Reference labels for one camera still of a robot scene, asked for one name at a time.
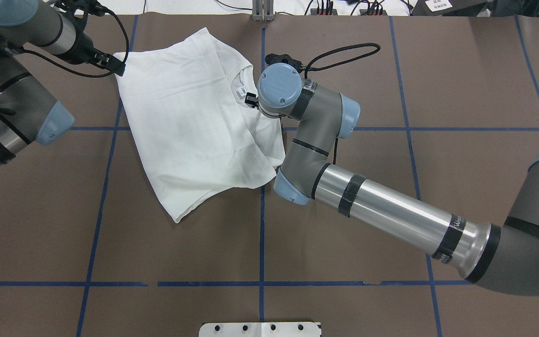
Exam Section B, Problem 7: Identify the white long-sleeve printed shirt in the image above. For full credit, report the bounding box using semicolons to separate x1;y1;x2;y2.
116;27;286;223

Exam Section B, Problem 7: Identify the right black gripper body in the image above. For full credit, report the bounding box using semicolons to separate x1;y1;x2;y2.
265;53;302;67

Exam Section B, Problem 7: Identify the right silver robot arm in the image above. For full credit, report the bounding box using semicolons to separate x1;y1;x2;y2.
246;54;539;296

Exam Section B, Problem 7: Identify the aluminium camera post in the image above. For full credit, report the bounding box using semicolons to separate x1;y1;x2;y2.
252;0;275;22

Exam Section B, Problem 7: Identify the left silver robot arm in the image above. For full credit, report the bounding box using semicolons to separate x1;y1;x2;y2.
0;0;128;166

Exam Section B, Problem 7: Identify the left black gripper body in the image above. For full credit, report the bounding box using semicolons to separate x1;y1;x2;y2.
54;0;110;66

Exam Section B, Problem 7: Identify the black cable bundle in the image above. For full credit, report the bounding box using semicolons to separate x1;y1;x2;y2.
307;0;413;16

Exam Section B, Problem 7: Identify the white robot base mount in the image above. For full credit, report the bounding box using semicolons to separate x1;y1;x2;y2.
198;322;322;337

